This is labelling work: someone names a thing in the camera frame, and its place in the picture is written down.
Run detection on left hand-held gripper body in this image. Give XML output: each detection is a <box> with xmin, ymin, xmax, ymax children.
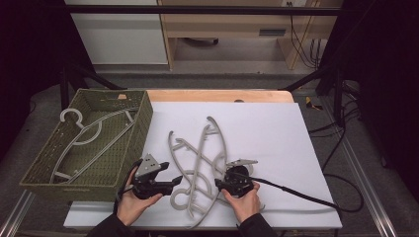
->
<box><xmin>126</xmin><ymin>152</ymin><xmax>174</xmax><ymax>200</ymax></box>

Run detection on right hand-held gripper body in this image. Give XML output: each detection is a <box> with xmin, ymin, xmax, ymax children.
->
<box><xmin>221</xmin><ymin>158</ymin><xmax>260</xmax><ymax>198</ymax></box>

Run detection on grey plastic clothes hanger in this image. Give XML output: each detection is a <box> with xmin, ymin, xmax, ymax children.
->
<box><xmin>187</xmin><ymin>116</ymin><xmax>256</xmax><ymax>230</ymax></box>
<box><xmin>167</xmin><ymin>130</ymin><xmax>266</xmax><ymax>213</ymax></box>
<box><xmin>48</xmin><ymin>108</ymin><xmax>139</xmax><ymax>185</ymax></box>

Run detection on green woven basket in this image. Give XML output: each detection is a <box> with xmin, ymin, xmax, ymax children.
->
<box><xmin>19</xmin><ymin>88</ymin><xmax>154</xmax><ymax>202</ymax></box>

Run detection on person's right hand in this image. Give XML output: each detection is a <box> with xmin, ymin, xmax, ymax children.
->
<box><xmin>220</xmin><ymin>182</ymin><xmax>262</xmax><ymax>225</ymax></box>

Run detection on person's left hand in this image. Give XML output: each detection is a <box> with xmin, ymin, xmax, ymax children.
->
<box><xmin>116</xmin><ymin>167</ymin><xmax>164</xmax><ymax>227</ymax></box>

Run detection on white board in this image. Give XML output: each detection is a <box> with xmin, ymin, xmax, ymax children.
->
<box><xmin>62</xmin><ymin>101</ymin><xmax>344</xmax><ymax>230</ymax></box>

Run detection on wooden table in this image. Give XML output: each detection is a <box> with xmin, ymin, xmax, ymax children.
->
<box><xmin>146</xmin><ymin>89</ymin><xmax>294</xmax><ymax>104</ymax></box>

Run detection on yellow and black tool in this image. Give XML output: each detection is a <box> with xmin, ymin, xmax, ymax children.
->
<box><xmin>304</xmin><ymin>96</ymin><xmax>324</xmax><ymax>112</ymax></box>

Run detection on black metal stand leg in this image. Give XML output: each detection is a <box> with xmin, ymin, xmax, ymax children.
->
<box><xmin>281</xmin><ymin>63</ymin><xmax>346</xmax><ymax>127</ymax></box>
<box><xmin>59</xmin><ymin>61</ymin><xmax>127</xmax><ymax>111</ymax></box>

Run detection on white cabinet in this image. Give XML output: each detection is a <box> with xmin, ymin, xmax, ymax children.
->
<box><xmin>64</xmin><ymin>0</ymin><xmax>169</xmax><ymax>65</ymax></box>

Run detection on wooden cabinet with wheels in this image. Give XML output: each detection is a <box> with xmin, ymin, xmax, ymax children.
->
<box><xmin>157</xmin><ymin>0</ymin><xmax>344</xmax><ymax>71</ymax></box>

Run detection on black curtain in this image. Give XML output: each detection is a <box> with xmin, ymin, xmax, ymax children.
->
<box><xmin>0</xmin><ymin>0</ymin><xmax>95</xmax><ymax>162</ymax></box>
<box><xmin>324</xmin><ymin>0</ymin><xmax>419</xmax><ymax>192</ymax></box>

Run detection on black metal crossbar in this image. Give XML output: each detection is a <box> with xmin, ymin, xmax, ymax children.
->
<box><xmin>64</xmin><ymin>4</ymin><xmax>344</xmax><ymax>17</ymax></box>

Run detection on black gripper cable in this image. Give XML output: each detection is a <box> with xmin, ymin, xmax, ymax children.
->
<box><xmin>113</xmin><ymin>160</ymin><xmax>143</xmax><ymax>215</ymax></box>
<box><xmin>251</xmin><ymin>124</ymin><xmax>365</xmax><ymax>213</ymax></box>

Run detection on black floor cables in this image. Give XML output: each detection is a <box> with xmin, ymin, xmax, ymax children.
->
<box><xmin>308</xmin><ymin>78</ymin><xmax>364</xmax><ymax>139</ymax></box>

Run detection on aluminium rail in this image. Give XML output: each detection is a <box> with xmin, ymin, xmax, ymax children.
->
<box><xmin>0</xmin><ymin>190</ymin><xmax>36</xmax><ymax>237</ymax></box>
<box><xmin>320</xmin><ymin>98</ymin><xmax>398</xmax><ymax>237</ymax></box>

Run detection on black hanging cables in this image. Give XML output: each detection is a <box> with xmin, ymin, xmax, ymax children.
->
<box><xmin>287</xmin><ymin>1</ymin><xmax>325</xmax><ymax>69</ymax></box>

